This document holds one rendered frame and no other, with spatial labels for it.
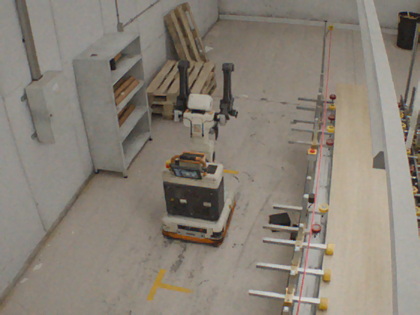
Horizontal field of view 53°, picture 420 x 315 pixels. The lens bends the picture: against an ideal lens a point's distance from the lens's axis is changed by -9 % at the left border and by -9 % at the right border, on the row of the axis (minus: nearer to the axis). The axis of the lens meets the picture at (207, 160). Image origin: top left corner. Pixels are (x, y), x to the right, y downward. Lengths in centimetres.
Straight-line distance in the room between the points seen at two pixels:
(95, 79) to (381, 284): 354
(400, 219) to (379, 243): 220
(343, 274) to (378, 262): 30
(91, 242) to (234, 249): 148
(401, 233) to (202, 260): 337
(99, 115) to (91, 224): 124
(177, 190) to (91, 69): 166
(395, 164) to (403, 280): 49
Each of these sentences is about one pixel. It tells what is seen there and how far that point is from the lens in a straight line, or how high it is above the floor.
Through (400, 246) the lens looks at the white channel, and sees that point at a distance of 121.
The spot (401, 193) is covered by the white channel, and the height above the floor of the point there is 246.
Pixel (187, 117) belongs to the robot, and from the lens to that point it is 422.
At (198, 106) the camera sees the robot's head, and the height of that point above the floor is 131.
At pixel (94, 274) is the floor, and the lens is 451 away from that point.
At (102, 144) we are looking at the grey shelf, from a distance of 544.
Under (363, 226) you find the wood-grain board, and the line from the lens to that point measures 359.
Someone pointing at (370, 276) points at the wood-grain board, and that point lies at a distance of 323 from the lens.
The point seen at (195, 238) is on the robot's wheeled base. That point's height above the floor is 11.
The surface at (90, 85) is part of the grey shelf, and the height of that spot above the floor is 123.
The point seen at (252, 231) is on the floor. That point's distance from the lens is 473.
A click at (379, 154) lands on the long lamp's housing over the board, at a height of 237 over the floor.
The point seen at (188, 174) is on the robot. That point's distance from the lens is 407.
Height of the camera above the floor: 328
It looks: 35 degrees down
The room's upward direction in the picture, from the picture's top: 3 degrees counter-clockwise
